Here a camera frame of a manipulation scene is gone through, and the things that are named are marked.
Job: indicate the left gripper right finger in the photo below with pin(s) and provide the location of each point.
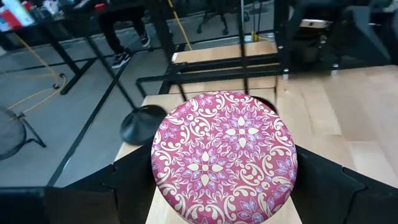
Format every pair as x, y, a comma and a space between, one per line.
329, 199

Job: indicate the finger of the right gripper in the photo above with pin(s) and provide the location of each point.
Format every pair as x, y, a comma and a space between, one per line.
363, 34

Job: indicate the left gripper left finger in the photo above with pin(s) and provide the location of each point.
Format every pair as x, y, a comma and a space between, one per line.
124, 193

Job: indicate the short black candlestick holder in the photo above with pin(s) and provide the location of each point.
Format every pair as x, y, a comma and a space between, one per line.
141, 124

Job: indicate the pink patterned round tin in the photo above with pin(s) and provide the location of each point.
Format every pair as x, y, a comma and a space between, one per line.
224, 155

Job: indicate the wooden shelf riser black legs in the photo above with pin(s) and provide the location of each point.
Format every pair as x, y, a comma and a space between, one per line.
158, 214

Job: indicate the black floor fan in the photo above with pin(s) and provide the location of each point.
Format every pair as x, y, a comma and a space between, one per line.
12, 133

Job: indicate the black office chair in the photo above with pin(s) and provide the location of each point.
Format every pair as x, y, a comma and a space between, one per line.
214, 15

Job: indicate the black office desk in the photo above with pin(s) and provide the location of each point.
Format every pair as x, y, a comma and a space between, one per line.
62, 51

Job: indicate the person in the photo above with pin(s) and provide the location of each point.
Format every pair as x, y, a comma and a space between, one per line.
112, 31

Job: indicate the red cup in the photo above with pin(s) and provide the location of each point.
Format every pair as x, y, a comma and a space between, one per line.
9, 21

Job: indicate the white cup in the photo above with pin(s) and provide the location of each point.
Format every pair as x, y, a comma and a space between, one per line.
18, 11

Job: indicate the black aluminium frame rails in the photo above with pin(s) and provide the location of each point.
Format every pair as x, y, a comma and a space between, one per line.
217, 67

